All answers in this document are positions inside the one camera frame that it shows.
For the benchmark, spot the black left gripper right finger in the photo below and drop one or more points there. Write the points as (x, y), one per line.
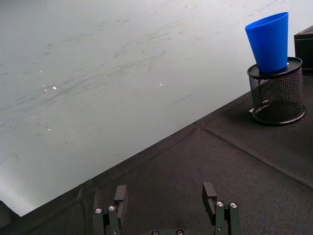
(221, 213)

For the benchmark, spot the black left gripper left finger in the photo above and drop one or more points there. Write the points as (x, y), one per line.
(120, 208)

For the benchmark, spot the black tablecloth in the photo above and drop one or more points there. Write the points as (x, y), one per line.
(195, 176)

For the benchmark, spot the black mesh pen holder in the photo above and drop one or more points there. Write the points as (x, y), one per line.
(277, 98)

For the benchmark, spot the blue plastic cup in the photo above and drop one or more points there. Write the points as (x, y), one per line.
(269, 46)

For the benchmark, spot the black box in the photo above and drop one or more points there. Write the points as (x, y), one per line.
(303, 46)

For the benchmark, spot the pale wall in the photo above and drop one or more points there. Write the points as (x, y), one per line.
(110, 73)

